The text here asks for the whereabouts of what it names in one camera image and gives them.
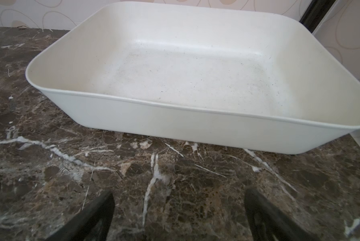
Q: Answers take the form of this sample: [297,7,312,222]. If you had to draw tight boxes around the white plastic bin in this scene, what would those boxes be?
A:
[25,2,360,154]

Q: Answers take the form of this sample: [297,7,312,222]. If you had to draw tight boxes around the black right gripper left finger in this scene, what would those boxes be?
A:
[46,191,115,241]

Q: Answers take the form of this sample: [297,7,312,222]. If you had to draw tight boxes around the black corner frame post right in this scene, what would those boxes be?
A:
[299,0,336,33]

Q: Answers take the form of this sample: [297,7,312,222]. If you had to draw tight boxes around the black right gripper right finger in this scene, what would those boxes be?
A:
[244,188,315,241]

